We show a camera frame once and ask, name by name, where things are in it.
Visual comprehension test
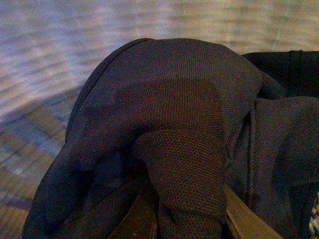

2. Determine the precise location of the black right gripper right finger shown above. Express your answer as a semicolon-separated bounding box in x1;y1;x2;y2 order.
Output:
223;186;282;239

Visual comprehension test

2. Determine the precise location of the dark navy knit garment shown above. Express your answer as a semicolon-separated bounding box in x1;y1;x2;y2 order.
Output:
22;39;319;239

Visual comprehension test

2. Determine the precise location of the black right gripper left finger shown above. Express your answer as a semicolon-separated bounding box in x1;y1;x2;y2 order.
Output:
109;184;159;239

